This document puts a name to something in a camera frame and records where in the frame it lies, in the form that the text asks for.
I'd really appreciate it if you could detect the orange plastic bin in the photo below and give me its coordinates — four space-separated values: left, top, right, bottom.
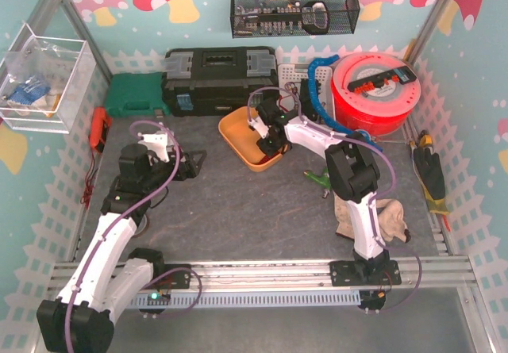
218 106 283 172

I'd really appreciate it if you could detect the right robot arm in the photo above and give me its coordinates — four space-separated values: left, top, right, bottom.
248 100 390 281

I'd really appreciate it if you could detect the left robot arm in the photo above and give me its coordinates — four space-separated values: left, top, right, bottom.
37 143 197 352

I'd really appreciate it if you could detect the white perforated basket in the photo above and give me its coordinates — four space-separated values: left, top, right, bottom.
278 63 335 124

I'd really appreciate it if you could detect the brown tape roll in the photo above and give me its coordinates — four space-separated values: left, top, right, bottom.
135 217 150 237

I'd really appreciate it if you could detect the black toolbox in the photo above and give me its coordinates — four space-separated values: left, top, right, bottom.
161 46 279 117

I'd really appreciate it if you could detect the green tool case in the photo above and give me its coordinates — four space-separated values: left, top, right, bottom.
104 72 171 117

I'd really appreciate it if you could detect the orange multimeter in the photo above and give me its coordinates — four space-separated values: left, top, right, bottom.
89 107 112 154

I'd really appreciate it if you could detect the orange filament spool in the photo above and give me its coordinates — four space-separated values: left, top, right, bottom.
331 52 421 136

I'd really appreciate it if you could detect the beige work glove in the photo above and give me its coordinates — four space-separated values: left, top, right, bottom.
334 194 411 243

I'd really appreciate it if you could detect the black terminal strip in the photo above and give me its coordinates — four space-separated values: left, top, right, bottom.
347 66 417 94

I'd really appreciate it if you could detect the black yellow work glove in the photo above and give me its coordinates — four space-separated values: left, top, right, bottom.
413 147 449 215

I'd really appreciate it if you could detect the clear acrylic box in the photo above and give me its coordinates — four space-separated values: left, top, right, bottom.
1 24 96 134

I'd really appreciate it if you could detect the blue white glove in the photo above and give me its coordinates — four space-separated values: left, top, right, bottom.
7 75 51 106

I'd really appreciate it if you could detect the black metal bracket plate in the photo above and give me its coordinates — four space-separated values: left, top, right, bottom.
299 79 319 122

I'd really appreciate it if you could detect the green handled tool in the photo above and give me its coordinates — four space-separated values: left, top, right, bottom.
304 168 331 190

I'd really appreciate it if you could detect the blue corrugated hose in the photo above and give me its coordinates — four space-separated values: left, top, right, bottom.
307 54 385 155

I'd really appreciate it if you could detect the black wire mesh basket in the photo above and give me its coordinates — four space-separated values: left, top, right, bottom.
230 0 360 38

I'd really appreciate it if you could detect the aluminium front rail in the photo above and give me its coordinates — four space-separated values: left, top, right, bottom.
49 255 475 290

